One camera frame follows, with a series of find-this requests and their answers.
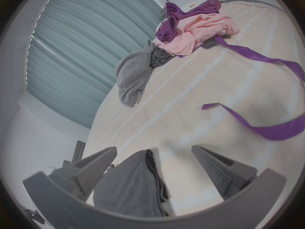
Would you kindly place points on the purple garment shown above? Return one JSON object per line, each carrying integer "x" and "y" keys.
{"x": 174, "y": 20}

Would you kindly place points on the black shiny garment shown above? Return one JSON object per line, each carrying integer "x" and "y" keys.
{"x": 159, "y": 57}

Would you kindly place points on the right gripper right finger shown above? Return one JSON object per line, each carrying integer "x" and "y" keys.
{"x": 214, "y": 170}

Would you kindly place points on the blue-green curtain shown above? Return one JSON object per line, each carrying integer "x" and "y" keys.
{"x": 66, "y": 87}
{"x": 100, "y": 27}

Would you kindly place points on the dark grey garment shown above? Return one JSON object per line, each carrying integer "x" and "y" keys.
{"x": 209, "y": 44}

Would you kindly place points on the white printed pillow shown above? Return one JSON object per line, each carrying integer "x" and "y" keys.
{"x": 197, "y": 3}

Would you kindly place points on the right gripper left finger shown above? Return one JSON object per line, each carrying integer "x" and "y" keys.
{"x": 95, "y": 168}

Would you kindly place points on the bed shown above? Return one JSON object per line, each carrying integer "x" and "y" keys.
{"x": 202, "y": 85}

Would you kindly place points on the grey bedside table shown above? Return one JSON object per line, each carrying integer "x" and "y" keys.
{"x": 162, "y": 14}

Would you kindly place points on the pink garment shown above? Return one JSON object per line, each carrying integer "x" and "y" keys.
{"x": 202, "y": 27}

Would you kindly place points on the black T-shirt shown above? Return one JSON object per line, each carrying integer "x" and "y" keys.
{"x": 126, "y": 187}

